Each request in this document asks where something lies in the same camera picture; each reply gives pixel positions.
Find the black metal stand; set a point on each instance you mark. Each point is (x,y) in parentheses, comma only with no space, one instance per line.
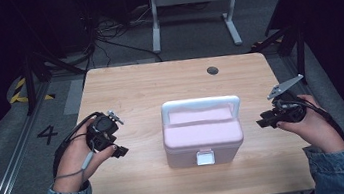
(33,68)
(293,40)

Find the round dark table grommet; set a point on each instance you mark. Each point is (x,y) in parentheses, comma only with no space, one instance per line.
(212,70)

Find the person's left hand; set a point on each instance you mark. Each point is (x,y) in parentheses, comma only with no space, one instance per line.
(73,157)

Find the yellow black floor tape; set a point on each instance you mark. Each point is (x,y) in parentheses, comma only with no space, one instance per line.
(20,93)

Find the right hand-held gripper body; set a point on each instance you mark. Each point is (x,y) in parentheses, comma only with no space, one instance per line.
(291,108)

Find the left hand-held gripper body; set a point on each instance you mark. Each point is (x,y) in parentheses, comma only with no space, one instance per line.
(103,129)

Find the person's right hand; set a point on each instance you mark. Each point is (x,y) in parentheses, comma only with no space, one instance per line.
(315,125)

